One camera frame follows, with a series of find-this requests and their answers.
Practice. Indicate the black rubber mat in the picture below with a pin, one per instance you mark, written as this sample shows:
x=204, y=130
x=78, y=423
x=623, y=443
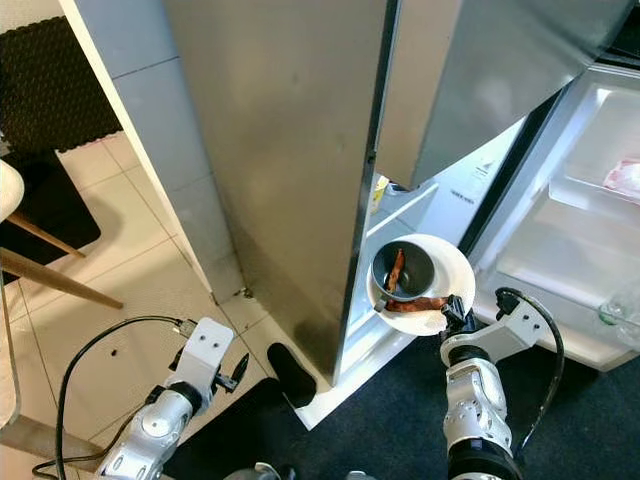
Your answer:
x=60, y=210

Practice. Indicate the white fridge base board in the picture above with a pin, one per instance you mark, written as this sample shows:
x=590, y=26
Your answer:
x=325, y=410

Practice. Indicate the steel freezer door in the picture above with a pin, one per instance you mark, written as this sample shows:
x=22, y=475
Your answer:
x=480, y=70

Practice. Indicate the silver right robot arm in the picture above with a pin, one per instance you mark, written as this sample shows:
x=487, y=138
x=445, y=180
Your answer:
x=480, y=410

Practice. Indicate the white round bowl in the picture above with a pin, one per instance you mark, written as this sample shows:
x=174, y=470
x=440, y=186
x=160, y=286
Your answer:
x=450, y=270

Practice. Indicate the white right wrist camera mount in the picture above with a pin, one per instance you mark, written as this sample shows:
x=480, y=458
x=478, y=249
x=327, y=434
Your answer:
x=510, y=335

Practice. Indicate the black floor mat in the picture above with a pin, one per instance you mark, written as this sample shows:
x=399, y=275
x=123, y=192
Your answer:
x=360, y=440

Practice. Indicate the stainless steel fridge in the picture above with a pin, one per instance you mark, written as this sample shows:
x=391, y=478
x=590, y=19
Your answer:
x=260, y=150

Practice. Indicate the black foam puzzle mat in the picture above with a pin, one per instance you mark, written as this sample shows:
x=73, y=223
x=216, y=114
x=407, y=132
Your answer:
x=60, y=80

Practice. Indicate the grey robot left leg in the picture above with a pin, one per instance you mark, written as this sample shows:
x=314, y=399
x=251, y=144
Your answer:
x=250, y=472

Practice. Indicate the dark grey bowl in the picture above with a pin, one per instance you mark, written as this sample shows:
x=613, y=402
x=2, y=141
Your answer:
x=415, y=275

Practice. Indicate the steel fridge door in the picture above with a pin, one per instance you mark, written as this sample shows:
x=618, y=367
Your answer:
x=560, y=240

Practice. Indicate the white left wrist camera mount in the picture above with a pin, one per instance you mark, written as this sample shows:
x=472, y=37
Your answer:
x=205, y=345

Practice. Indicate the yellow printed cup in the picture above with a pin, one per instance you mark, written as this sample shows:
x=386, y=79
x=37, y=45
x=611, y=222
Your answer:
x=380, y=192

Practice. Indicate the grey robot right leg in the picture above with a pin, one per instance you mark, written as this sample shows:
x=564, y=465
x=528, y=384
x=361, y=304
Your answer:
x=360, y=476

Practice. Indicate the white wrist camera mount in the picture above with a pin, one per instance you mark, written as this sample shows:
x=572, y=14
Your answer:
x=510, y=335
x=205, y=345

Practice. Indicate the reddish brown sausage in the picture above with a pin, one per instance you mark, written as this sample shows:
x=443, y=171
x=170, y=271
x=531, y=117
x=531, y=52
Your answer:
x=394, y=270
x=415, y=304

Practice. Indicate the white pink plastic bag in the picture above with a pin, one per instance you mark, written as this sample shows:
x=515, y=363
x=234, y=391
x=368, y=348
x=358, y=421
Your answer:
x=625, y=178

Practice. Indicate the clear bottle green cap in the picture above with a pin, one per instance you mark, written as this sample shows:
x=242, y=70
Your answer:
x=622, y=320

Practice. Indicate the black oblong stopper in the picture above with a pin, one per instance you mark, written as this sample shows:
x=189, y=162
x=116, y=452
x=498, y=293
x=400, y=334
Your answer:
x=292, y=375

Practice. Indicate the grey robot leg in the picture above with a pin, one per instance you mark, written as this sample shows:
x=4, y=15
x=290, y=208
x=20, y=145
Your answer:
x=250, y=472
x=360, y=476

